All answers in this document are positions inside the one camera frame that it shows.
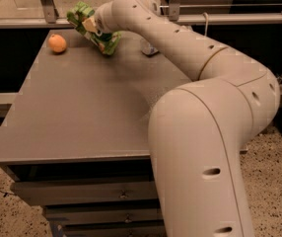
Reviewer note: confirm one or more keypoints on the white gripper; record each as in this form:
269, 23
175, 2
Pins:
99, 20

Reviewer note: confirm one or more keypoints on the green rice chip bag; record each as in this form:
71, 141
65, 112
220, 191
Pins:
106, 43

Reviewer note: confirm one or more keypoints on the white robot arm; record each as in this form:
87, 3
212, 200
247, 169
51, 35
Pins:
196, 130

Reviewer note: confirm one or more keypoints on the orange fruit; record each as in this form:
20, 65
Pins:
57, 43

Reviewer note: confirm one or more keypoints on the white plastic bottle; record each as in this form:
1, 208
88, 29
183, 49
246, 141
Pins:
147, 48

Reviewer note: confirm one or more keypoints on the grey drawer cabinet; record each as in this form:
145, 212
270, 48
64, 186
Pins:
80, 115

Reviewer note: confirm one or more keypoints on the top grey drawer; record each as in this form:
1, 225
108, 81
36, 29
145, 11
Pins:
85, 190

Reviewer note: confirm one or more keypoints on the grey drawer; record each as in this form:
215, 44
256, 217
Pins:
122, 213
134, 229
85, 190

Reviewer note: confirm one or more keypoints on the middle grey drawer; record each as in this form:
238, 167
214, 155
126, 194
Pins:
122, 213

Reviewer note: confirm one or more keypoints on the metal window railing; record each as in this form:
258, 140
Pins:
55, 14

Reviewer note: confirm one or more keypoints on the bottom grey drawer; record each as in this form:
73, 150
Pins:
134, 229

